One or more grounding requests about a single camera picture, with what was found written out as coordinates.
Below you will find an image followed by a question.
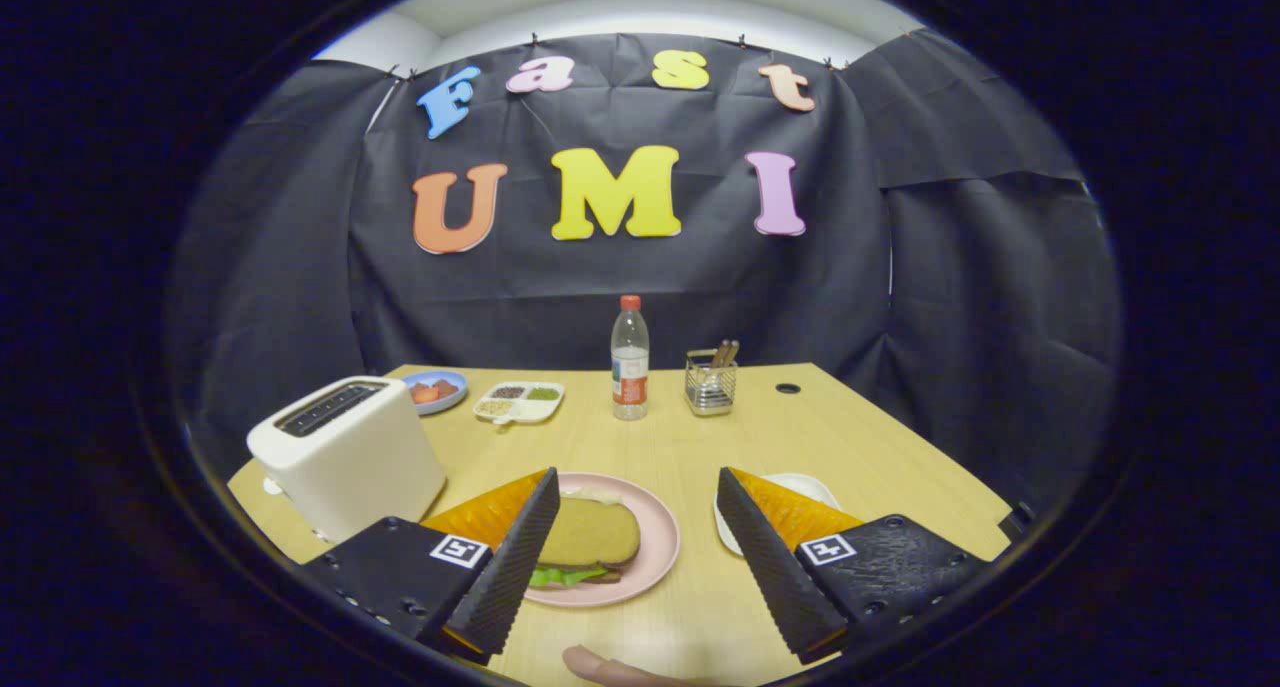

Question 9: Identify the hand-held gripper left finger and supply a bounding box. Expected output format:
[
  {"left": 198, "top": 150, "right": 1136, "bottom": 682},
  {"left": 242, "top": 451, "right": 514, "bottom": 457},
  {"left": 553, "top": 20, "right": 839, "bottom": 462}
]
[{"left": 300, "top": 467, "right": 562, "bottom": 666}]

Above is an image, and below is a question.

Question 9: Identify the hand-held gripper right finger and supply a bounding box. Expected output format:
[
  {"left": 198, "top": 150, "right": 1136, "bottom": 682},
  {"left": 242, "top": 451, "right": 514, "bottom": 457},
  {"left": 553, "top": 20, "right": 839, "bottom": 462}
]
[{"left": 714, "top": 467, "right": 991, "bottom": 666}]

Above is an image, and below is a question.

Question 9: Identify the green lettuce leaf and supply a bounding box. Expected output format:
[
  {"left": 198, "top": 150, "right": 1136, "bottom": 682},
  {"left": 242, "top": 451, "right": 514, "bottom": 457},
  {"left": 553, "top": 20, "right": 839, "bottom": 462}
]
[{"left": 528, "top": 563, "right": 613, "bottom": 589}]

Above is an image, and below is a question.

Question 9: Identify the toasted brown bread slice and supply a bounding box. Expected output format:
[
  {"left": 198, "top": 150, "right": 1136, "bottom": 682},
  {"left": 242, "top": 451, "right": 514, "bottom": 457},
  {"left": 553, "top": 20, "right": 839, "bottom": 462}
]
[{"left": 537, "top": 496, "right": 642, "bottom": 569}]

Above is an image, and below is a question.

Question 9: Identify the small white plate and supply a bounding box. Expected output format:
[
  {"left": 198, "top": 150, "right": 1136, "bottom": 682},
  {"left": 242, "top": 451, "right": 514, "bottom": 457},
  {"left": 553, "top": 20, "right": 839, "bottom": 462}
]
[{"left": 713, "top": 473, "right": 841, "bottom": 557}]

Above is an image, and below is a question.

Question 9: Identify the pink plate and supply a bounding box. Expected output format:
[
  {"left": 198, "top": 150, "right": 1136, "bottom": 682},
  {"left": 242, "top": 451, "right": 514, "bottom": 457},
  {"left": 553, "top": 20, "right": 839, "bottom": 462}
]
[{"left": 520, "top": 472, "right": 682, "bottom": 609}]

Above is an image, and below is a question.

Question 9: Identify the white divided seasoning tray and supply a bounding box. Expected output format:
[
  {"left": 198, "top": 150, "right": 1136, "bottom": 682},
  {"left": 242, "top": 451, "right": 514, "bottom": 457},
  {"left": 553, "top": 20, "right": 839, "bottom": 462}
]
[{"left": 472, "top": 381, "right": 566, "bottom": 427}]

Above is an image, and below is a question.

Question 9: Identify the blue plate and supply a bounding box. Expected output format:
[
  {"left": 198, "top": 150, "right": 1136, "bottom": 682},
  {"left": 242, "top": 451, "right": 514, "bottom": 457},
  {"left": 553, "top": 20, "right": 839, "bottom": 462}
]
[{"left": 400, "top": 370, "right": 469, "bottom": 416}]

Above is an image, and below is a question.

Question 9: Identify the white toaster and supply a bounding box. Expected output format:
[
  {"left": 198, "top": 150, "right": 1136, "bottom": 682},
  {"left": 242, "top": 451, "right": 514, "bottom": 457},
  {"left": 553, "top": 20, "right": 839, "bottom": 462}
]
[{"left": 246, "top": 376, "right": 448, "bottom": 545}]

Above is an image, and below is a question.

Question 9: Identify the clear plastic water bottle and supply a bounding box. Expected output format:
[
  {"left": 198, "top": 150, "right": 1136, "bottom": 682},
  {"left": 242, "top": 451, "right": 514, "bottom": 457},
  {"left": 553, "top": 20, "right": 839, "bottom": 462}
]
[{"left": 611, "top": 295, "right": 651, "bottom": 422}]

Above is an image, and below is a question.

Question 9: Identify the black backdrop cloth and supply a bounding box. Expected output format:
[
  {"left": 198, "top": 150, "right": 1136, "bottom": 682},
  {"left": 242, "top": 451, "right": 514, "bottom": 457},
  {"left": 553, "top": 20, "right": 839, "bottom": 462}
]
[{"left": 165, "top": 29, "right": 1123, "bottom": 528}]

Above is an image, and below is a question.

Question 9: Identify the metal wire mesh holder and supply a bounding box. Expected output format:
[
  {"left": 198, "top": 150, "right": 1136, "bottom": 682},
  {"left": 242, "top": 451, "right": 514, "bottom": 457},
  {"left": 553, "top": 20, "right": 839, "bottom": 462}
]
[{"left": 685, "top": 352, "right": 739, "bottom": 417}]

